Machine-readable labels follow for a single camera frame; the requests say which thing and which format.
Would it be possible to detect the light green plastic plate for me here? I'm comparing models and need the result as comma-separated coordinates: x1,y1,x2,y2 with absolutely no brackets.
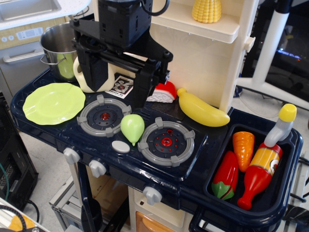
22,83,85,125

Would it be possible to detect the grey toy dishwasher cabinet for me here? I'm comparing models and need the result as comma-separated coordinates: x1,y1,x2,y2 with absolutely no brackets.
0,0,91,102

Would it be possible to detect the red toy ketchup bottle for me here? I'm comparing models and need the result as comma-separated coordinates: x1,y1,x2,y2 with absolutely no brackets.
237,143,283,210

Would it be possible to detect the grey yellow toy faucet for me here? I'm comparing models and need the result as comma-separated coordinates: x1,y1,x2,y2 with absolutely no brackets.
264,103,297,147

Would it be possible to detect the grey oval button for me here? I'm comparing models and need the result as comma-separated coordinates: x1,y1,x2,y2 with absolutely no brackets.
112,140,130,154

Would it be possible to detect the right grey stove burner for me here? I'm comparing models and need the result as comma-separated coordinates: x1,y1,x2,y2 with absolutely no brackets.
138,117,195,167

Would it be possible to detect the cream toy jug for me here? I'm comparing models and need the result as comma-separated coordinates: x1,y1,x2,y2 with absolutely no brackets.
73,58,116,93

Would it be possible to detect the navy toy kitchen counter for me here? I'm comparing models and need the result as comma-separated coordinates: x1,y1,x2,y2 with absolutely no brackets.
11,71,303,232

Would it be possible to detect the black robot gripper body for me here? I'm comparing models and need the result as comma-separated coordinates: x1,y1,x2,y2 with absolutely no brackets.
70,0,173,84

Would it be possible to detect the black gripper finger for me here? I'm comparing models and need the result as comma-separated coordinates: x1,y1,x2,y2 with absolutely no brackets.
134,63,159,109
77,47,109,91

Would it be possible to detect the red toy chili pepper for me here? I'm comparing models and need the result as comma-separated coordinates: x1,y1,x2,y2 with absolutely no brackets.
211,151,239,200

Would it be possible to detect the left grey stove knob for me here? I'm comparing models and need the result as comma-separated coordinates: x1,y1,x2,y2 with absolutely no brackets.
63,147,80,164

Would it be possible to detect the left grey stove burner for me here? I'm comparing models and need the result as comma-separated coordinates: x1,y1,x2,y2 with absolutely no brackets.
77,95,132,138

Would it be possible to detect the white metal stand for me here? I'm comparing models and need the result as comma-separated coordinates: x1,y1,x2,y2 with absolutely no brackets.
237,0,309,110

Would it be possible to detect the grey stove burner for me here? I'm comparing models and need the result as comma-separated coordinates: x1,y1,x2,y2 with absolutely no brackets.
77,95,132,138
138,117,195,167

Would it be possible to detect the green toy pear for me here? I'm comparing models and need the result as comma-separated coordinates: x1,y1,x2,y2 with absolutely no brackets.
120,114,145,146

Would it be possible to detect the red white toy sushi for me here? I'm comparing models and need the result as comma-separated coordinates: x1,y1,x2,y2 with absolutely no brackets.
147,81,177,103

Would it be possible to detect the cream toy kitchen shelf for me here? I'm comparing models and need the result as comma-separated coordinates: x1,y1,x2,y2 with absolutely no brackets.
150,0,258,112

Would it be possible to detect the black white sticker card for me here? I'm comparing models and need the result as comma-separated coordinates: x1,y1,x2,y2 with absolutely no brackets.
106,73,134,99

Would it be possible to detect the grey stove knob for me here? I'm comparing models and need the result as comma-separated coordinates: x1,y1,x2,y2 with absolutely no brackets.
89,160,107,178
143,187,162,205
63,147,80,164

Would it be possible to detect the yellow toy banana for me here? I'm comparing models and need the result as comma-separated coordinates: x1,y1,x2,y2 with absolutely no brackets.
177,87,230,127

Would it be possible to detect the stainless steel pot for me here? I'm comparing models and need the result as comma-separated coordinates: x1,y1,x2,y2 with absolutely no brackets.
39,22,77,82

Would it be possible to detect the black computer case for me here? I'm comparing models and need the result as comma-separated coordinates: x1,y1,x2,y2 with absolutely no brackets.
0,100,38,211

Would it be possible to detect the yellow toy corn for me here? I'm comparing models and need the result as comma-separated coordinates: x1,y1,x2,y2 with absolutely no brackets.
192,0,222,23

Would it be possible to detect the right grey stove knob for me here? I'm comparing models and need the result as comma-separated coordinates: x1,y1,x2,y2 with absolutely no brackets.
143,187,162,205

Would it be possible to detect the orange toy carrot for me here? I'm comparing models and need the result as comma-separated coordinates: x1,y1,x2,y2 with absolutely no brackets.
232,131,255,173

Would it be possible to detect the middle grey stove knob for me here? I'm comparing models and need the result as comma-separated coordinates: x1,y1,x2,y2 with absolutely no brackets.
89,160,107,178

